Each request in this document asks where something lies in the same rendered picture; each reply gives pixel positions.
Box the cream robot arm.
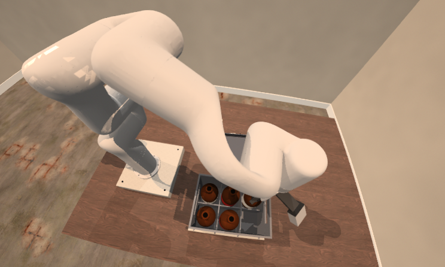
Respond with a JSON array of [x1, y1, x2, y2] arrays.
[[22, 10, 328, 226]]

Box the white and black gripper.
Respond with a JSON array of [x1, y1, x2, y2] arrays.
[[249, 191, 286, 205]]

